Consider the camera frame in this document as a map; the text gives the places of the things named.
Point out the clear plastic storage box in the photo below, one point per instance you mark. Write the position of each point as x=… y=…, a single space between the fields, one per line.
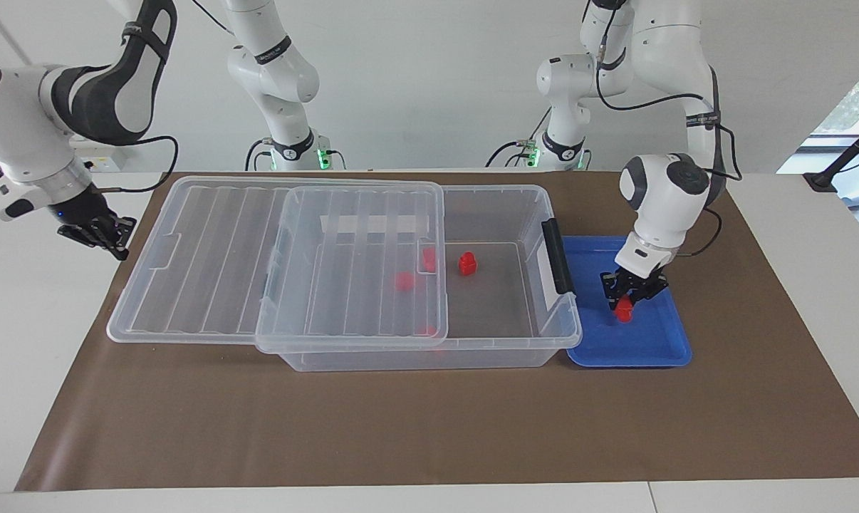
x=501 y=313

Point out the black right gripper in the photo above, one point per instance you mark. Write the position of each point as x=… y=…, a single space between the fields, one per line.
x=87 y=221

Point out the black box latch clip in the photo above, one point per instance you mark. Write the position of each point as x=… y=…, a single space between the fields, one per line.
x=558 y=256

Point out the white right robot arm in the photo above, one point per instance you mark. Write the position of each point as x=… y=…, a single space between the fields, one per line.
x=16 y=135

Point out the blue plastic tray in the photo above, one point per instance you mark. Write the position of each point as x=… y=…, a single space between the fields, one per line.
x=650 y=342

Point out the clear ribbed plastic lid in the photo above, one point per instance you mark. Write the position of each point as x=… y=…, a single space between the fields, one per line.
x=209 y=271

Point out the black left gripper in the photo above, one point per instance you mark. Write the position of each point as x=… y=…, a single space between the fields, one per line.
x=636 y=279

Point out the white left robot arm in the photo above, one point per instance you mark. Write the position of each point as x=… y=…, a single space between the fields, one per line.
x=664 y=71

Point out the black slanted stand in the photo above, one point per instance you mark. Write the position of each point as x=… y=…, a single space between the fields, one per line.
x=857 y=146

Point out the pale blue round object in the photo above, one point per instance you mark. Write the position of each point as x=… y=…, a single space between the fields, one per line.
x=857 y=198

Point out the brown paper table mat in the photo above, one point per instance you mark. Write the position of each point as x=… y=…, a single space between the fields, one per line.
x=187 y=413

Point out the white wall socket box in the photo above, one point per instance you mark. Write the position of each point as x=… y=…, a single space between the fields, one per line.
x=109 y=160

